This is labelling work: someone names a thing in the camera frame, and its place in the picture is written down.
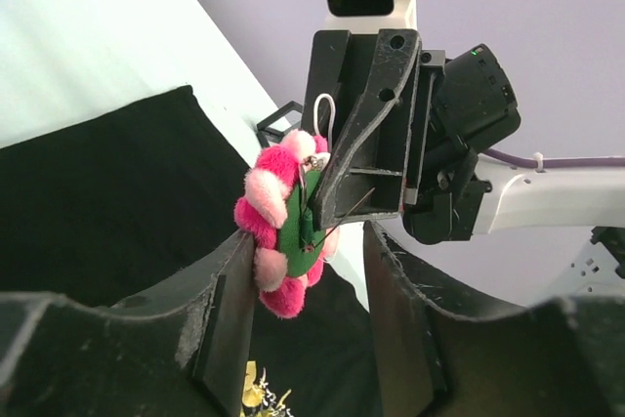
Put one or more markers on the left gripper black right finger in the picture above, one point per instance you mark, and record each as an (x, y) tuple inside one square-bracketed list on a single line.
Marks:
[(443, 348)]

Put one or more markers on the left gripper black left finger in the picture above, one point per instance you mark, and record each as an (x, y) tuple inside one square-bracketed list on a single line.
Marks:
[(178, 348)]

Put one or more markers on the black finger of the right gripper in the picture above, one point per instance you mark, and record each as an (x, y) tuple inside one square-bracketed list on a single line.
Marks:
[(365, 177), (339, 66)]

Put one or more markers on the pink flower brooch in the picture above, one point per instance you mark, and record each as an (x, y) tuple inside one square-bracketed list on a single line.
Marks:
[(276, 208)]

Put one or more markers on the black floral print t-shirt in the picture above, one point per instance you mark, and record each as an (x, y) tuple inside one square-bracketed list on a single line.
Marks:
[(103, 210)]

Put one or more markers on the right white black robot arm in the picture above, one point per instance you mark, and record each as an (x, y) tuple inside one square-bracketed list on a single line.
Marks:
[(492, 166)]

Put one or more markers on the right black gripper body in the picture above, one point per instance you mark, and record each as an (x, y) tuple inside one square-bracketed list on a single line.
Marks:
[(451, 125)]

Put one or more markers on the small black frame stand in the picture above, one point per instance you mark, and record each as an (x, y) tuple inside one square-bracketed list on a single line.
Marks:
[(272, 129)]

